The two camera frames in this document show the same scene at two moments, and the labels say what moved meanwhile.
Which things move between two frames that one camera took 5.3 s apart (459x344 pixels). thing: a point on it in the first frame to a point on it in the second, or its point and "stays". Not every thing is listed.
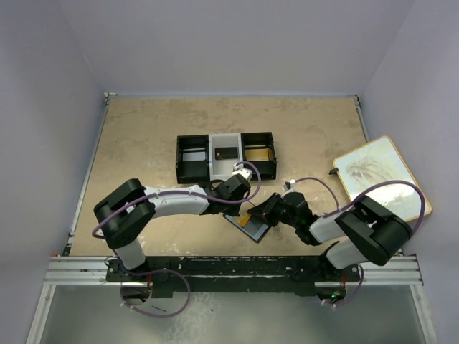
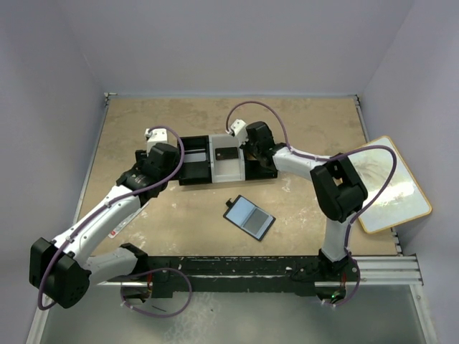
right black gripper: [272, 207] to [252, 142]
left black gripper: [239, 184] to [172, 158]
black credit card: [226, 153] stays
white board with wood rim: [376, 163] stays
